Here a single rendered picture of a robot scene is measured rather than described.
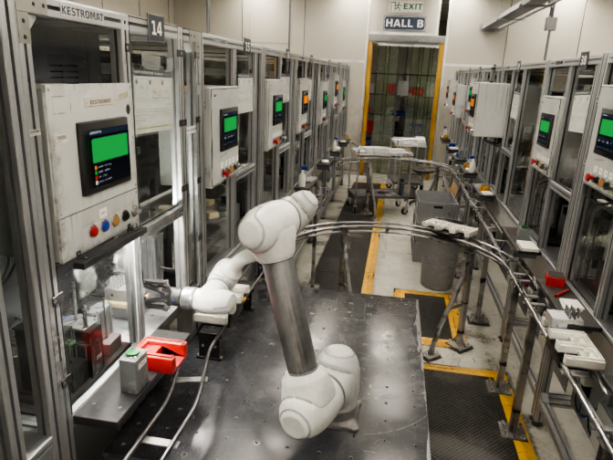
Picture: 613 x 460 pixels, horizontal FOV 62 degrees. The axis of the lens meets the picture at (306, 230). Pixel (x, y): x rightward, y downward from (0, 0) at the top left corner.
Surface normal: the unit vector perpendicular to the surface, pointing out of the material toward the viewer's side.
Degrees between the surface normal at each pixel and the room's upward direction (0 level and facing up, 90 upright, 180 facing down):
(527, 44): 90
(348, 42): 90
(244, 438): 0
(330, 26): 90
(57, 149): 90
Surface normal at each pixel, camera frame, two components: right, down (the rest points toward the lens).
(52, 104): 0.99, 0.09
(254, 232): -0.52, 0.14
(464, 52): -0.18, 0.28
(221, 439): 0.04, -0.95
